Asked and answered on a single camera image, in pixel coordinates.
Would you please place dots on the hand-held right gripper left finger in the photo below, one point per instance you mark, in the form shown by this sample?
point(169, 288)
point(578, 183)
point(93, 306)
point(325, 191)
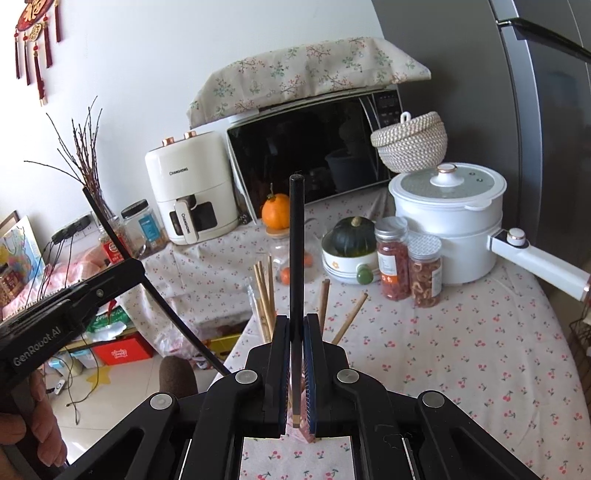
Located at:
point(277, 369)

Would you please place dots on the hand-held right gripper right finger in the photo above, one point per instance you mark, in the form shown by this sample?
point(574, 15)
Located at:
point(318, 369)

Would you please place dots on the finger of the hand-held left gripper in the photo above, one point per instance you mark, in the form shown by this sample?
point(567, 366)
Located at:
point(111, 288)

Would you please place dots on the group of wooden chopsticks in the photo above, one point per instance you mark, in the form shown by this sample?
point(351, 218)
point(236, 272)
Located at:
point(264, 295)

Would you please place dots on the black chopstick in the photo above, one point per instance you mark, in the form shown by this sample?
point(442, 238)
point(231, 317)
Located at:
point(180, 318)
point(295, 254)

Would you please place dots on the person's left hand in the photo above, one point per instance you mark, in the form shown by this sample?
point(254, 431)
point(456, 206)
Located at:
point(48, 415)

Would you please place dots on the pink cloth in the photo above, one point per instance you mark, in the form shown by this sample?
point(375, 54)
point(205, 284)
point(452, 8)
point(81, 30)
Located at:
point(87, 263)

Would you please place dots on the green and white package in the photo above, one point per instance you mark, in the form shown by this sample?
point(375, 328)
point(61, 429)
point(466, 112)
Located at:
point(108, 323)

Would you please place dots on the clear jar with red label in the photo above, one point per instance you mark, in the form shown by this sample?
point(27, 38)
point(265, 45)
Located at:
point(113, 247)

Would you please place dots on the yellow cardboard box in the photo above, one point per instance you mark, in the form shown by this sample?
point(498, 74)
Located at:
point(226, 344)

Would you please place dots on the red cardboard box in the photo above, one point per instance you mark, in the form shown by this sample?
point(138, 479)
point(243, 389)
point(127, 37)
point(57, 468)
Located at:
point(122, 353)

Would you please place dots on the clear jar with blue label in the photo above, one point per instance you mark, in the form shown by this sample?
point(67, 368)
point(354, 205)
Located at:
point(150, 228)

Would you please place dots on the yellow star floor sticker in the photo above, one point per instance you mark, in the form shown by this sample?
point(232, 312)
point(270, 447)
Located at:
point(100, 376)

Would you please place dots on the clear plastic bag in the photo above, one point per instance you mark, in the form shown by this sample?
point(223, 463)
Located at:
point(175, 341)

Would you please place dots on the colourful framed picture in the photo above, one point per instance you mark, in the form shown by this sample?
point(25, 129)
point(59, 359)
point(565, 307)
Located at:
point(16, 258)

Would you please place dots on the small tangerine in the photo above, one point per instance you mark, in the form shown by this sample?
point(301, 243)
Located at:
point(285, 276)
point(308, 261)

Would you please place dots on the cherry print tablecloth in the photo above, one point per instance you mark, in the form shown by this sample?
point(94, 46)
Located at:
point(461, 369)
point(207, 277)

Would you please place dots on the brown round stool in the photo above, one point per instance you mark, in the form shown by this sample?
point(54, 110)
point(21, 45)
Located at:
point(178, 374)

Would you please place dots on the small green round object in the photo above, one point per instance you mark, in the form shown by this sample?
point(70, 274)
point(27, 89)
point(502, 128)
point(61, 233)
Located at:
point(364, 275)

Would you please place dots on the white bowl with flower print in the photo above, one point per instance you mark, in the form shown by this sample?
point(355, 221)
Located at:
point(339, 263)

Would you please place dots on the dried dark branches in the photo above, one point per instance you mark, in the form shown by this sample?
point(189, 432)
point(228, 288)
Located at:
point(87, 175)

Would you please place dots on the jar of red dried chili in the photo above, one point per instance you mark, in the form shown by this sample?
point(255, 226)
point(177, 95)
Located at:
point(392, 263)

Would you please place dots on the cream air fryer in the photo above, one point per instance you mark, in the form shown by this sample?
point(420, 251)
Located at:
point(194, 184)

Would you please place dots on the dark green pumpkin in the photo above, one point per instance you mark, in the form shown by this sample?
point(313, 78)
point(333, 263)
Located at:
point(353, 237)

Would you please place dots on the jar of dried fruit rings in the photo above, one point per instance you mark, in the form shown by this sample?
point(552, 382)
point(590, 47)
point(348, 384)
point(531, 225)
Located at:
point(425, 277)

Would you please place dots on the large orange with stem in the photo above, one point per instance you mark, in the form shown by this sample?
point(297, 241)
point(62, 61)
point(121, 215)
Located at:
point(277, 214)

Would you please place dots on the white electric pot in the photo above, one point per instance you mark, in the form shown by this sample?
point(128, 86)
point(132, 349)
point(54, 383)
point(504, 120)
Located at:
point(448, 230)

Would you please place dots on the black microwave oven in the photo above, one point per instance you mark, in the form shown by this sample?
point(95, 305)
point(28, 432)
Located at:
point(314, 152)

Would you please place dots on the woven basket with lid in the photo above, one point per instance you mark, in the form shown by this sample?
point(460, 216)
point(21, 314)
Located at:
point(411, 147)

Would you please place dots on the floral print cloth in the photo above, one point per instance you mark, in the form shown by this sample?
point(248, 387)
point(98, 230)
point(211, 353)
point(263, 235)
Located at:
point(300, 74)

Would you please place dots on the grey refrigerator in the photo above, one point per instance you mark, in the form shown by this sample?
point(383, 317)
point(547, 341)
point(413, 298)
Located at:
point(531, 138)

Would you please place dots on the red knot wall decoration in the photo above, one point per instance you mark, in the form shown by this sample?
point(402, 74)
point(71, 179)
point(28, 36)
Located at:
point(34, 27)

